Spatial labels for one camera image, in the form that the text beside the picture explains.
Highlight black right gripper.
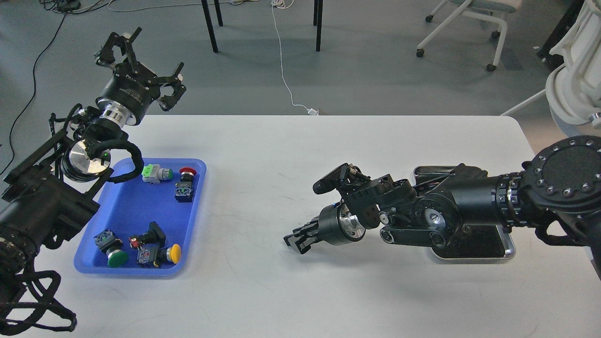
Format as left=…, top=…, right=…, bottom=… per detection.
left=283, top=204, right=366, bottom=254

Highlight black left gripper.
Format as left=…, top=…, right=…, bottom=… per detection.
left=94, top=27, right=187, bottom=126

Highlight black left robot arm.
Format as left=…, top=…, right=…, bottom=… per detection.
left=0, top=28, right=186, bottom=336

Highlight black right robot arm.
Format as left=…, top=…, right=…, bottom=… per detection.
left=284, top=135, right=601, bottom=261

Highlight red mushroom push button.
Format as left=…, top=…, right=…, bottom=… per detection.
left=174, top=167, right=197, bottom=203

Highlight blue plastic tray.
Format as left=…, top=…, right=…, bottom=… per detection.
left=74, top=158, right=207, bottom=277

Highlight green mushroom push button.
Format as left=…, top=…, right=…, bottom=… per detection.
left=93, top=229, right=129, bottom=268

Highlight silver metal tray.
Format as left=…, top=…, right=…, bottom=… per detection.
left=414, top=163, right=515, bottom=262

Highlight black table legs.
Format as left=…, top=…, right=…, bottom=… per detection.
left=201, top=0, right=324, bottom=53

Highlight white office chair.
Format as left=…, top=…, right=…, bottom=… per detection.
left=416, top=0, right=524, bottom=72

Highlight green white push button switch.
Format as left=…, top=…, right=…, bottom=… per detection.
left=141, top=163, right=173, bottom=184

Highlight black cable on floor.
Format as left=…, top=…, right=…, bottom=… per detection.
left=0, top=0, right=108, bottom=178

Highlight yellow push button switch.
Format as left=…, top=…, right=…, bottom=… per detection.
left=137, top=244, right=182, bottom=268

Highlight black selector switch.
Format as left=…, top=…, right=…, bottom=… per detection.
left=129, top=221, right=167, bottom=249

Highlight white cable on floor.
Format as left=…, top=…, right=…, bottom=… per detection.
left=271, top=0, right=320, bottom=116

